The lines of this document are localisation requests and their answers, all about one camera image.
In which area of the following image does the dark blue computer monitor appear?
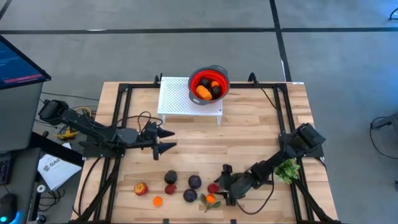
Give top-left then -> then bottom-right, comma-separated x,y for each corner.
0,34 -> 52,91

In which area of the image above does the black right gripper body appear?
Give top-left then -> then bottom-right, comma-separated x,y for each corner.
221,164 -> 253,207

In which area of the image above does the black floor cable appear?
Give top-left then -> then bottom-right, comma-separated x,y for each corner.
369,116 -> 398,160

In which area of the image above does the yellow hand tool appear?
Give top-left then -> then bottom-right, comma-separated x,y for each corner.
57,128 -> 79,141

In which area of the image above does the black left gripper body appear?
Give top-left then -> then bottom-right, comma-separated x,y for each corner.
141,121 -> 162,161

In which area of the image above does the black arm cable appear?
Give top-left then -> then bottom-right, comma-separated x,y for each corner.
124,111 -> 165,133
255,80 -> 279,110

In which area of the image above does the black computer mouse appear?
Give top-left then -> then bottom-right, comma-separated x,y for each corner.
0,192 -> 19,223

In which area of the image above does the white printed paper sheet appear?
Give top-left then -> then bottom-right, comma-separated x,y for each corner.
37,154 -> 82,191

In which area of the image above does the red yellow peach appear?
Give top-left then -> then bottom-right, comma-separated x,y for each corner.
134,182 -> 149,197

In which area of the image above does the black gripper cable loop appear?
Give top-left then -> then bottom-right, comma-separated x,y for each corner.
235,169 -> 276,216

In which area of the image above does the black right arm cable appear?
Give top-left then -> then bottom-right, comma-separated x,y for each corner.
255,80 -> 279,110

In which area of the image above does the purple wrinkled round fruit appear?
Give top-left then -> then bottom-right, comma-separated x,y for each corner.
183,189 -> 198,203
188,175 -> 202,190

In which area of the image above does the black aluminium table frame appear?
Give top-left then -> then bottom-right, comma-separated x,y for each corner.
70,72 -> 343,224

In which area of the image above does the green leafy herb bunch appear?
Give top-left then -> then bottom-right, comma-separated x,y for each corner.
274,157 -> 301,184

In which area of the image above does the yellow orange mango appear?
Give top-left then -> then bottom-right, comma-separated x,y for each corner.
195,85 -> 213,101

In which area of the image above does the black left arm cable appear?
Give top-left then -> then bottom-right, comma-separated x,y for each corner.
124,111 -> 165,133

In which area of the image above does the orange with leaves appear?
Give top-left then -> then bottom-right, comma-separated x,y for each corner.
200,193 -> 222,213

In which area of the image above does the red grey collapsible bowl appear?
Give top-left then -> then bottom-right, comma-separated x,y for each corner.
188,64 -> 231,106

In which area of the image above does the dark keyboard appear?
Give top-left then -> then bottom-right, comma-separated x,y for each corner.
0,152 -> 12,187

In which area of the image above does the yellow cable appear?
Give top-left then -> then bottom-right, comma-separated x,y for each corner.
73,106 -> 94,119

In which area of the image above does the white perforated metal rack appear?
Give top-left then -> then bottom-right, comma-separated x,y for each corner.
157,77 -> 224,125

